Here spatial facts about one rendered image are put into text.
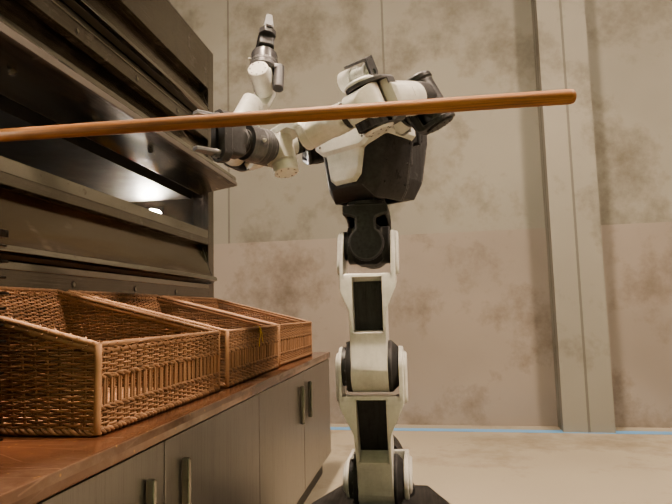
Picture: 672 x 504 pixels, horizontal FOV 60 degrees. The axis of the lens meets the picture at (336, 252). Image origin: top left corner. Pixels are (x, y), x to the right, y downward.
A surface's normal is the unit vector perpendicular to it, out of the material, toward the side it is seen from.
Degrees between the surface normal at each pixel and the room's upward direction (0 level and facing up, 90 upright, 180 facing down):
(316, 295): 90
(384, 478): 101
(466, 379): 90
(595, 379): 90
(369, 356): 82
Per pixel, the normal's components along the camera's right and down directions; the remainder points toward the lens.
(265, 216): -0.19, -0.10
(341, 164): -0.69, -0.06
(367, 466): -0.12, 0.34
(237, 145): 0.73, -0.09
